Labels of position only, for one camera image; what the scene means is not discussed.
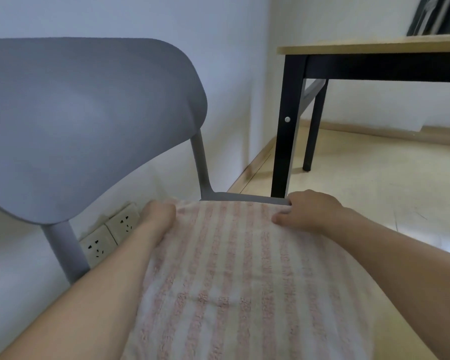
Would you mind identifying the white wall socket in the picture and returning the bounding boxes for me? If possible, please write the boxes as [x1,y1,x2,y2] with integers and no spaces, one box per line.
[105,203,142,246]
[79,225,116,265]

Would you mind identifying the wooden table with black legs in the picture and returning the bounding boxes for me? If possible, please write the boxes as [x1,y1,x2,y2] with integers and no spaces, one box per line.
[271,33,450,199]

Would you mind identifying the grey plastic chair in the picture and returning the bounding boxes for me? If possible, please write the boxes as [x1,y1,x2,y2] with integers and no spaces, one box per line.
[0,37,291,285]

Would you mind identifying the dark folded frame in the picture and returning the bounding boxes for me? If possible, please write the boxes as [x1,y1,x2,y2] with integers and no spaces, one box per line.
[406,0,450,36]

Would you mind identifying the person's right forearm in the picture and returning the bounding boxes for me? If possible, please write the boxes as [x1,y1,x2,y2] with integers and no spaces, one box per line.
[322,207,450,360]

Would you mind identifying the person's right hand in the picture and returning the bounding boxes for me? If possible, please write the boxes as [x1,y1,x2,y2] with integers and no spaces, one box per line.
[272,189,346,237]

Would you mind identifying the person's left forearm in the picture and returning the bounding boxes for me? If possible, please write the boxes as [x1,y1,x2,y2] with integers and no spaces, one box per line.
[0,220,166,360]

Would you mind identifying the pink white striped towel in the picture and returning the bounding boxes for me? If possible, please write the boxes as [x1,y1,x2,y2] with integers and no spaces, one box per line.
[121,198,383,360]

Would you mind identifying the person's left hand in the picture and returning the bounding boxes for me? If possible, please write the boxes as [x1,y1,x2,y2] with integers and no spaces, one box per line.
[140,200,178,240]

